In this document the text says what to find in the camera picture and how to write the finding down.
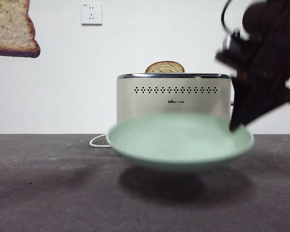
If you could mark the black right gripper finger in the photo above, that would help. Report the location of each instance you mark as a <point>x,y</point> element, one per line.
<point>263,106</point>
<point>241,99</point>

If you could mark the pale green round plate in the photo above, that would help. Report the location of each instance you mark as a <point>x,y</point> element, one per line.
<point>178,145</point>

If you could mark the brown-crusted bread slice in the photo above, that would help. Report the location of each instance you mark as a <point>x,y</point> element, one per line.
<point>9,26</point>
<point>164,67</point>

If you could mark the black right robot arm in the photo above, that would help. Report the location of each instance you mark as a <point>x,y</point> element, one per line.
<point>268,36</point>

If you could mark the cream two-slot toaster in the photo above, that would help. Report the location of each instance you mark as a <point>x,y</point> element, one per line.
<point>171,96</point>

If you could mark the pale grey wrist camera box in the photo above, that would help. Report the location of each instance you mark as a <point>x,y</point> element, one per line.
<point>229,42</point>

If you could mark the white wall socket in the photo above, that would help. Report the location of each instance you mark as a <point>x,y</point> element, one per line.
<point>91,13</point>

